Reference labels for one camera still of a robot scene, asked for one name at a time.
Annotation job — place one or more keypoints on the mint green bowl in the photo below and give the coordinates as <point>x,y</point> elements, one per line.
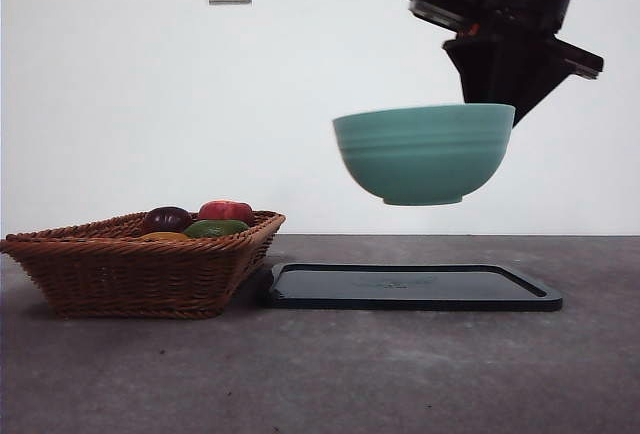
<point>425,154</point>

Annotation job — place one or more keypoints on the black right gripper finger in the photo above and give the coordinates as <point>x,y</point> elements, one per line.
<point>475,74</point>
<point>525,74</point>

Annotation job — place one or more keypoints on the yellow-brown kiwi fruit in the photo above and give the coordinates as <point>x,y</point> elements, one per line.
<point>165,236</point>

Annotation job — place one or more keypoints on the brown wicker basket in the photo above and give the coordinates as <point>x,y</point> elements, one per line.
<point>130,279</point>

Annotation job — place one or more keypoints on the red apple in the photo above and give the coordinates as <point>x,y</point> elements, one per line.
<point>225,211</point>

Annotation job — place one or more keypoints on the green avocado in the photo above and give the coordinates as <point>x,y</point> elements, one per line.
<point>217,229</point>

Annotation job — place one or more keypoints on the dark purple plum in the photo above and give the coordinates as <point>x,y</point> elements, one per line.
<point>165,219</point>

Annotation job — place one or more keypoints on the dark teal rectangular tray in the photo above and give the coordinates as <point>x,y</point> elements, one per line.
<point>325,294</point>

